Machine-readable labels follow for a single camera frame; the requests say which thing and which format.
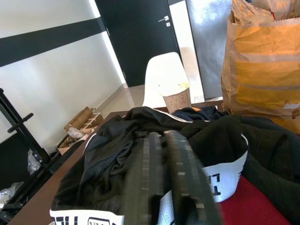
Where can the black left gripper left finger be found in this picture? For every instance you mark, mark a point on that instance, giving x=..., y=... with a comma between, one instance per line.
x=143, y=178

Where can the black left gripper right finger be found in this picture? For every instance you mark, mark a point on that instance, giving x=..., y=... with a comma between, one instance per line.
x=187, y=187

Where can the black and white shorts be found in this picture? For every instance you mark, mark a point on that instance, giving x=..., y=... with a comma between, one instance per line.
x=105, y=164

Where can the black jacket white trim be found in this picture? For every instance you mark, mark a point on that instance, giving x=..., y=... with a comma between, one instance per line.
x=143, y=114

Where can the red fabric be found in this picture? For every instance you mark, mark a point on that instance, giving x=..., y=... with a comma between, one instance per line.
x=248, y=206

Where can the navy garment orange label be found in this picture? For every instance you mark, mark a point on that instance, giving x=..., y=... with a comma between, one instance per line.
x=204, y=112

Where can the paper cup with popcorn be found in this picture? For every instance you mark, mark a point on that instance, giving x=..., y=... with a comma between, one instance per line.
x=177, y=100

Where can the open cardboard box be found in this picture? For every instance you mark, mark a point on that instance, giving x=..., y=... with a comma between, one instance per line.
x=80, y=117

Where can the dark green knit garment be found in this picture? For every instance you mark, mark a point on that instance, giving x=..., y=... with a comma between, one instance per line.
x=274, y=152

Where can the white plastic chair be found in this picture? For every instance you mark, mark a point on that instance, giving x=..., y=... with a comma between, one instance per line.
x=161, y=70

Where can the crumpled clear plastic wrap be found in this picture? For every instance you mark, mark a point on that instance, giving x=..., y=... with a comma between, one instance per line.
x=9, y=192
x=34, y=162

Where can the black metal stand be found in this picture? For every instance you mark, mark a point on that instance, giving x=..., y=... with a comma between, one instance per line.
x=28, y=136

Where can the black door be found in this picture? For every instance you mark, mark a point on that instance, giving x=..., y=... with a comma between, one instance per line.
x=136, y=42

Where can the brown paper bag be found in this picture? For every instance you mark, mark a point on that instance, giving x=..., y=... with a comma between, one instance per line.
x=257, y=70

